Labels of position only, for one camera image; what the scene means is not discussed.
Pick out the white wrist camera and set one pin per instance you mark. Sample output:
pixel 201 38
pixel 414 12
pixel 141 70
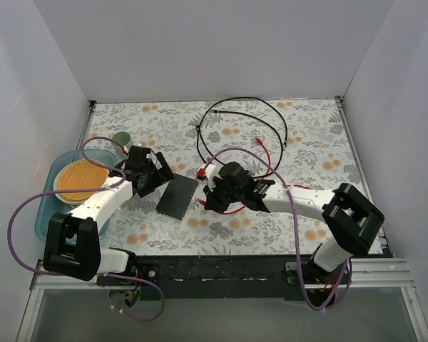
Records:
pixel 142 146
pixel 207 172

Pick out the teal plastic tray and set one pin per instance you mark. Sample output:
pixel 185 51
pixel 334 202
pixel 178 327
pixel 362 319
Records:
pixel 49 205

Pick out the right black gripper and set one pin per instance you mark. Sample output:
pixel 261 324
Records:
pixel 214 196

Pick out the black network switch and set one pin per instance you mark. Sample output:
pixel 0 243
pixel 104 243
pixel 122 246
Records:
pixel 177 197

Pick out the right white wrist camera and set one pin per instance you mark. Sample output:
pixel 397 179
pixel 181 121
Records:
pixel 207 172

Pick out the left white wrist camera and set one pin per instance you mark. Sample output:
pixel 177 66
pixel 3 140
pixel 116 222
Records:
pixel 142 146

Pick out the floral tablecloth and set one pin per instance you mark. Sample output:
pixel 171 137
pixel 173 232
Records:
pixel 305 140

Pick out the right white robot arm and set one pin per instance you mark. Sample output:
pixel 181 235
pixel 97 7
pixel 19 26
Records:
pixel 352 219

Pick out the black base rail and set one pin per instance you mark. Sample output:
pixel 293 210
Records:
pixel 218 277

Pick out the orange woven plate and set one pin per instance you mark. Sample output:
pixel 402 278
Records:
pixel 79 175

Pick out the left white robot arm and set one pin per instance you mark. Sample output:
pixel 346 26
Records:
pixel 72 242

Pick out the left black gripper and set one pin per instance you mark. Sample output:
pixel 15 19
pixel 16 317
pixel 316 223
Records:
pixel 158 171

